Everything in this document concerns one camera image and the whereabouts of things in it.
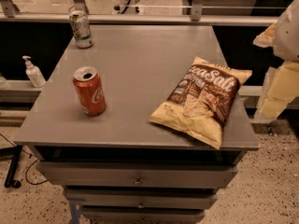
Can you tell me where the bottom grey drawer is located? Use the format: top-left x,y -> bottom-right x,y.
81,207 -> 205,223

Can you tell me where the metal railing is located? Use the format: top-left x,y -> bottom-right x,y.
1,0 -> 293,26

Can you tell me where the grey drawer cabinet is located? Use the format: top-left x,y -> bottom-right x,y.
13,24 -> 260,224

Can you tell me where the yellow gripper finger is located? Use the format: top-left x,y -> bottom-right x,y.
253,23 -> 276,48
254,61 -> 299,121

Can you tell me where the black stand leg with caster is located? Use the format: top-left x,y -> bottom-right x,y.
0,146 -> 22,189

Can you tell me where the brown sea salt chip bag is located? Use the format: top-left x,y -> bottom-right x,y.
149,57 -> 252,149

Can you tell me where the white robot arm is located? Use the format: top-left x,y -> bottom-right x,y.
253,0 -> 299,123

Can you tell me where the white green soda can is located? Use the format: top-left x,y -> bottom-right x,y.
69,10 -> 93,49

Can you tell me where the middle grey drawer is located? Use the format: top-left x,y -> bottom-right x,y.
64,189 -> 217,209

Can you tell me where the top grey drawer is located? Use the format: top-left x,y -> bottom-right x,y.
36,161 -> 237,189

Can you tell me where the red cola can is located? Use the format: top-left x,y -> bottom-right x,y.
73,66 -> 107,116

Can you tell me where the black floor cable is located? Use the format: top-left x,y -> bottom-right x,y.
0,133 -> 49,186

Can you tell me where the white pump dispenser bottle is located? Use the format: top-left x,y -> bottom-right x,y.
22,56 -> 46,88

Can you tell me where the grey drawer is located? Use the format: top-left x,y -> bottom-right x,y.
64,189 -> 217,209
36,161 -> 237,189
81,207 -> 205,223

